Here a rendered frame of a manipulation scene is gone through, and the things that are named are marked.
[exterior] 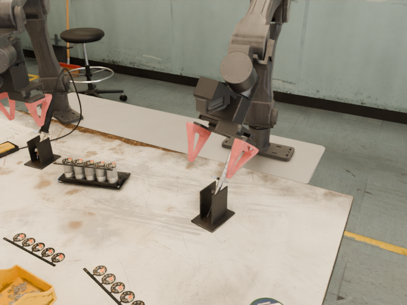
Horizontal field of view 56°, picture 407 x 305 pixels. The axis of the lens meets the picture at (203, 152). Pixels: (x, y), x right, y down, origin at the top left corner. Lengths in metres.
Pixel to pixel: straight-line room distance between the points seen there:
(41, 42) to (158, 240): 0.72
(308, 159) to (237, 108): 0.42
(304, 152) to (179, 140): 0.36
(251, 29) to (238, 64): 0.13
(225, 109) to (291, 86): 2.73
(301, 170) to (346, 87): 2.35
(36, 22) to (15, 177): 0.44
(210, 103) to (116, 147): 0.52
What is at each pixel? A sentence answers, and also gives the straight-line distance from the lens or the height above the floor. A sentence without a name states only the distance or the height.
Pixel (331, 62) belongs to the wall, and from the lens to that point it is 3.31.
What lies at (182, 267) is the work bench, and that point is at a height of 0.75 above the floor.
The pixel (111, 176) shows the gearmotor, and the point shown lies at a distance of 0.93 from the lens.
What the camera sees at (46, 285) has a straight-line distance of 0.73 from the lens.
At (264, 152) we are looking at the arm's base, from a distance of 1.08.
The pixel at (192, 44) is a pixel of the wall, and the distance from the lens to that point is 3.71.
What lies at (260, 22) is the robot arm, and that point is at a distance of 0.81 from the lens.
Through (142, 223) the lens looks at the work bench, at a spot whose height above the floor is 0.75.
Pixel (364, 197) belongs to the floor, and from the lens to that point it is 2.36.
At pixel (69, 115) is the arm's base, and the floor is 0.76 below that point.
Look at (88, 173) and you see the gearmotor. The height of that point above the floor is 0.79.
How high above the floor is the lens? 1.28
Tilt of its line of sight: 29 degrees down
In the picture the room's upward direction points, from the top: straight up
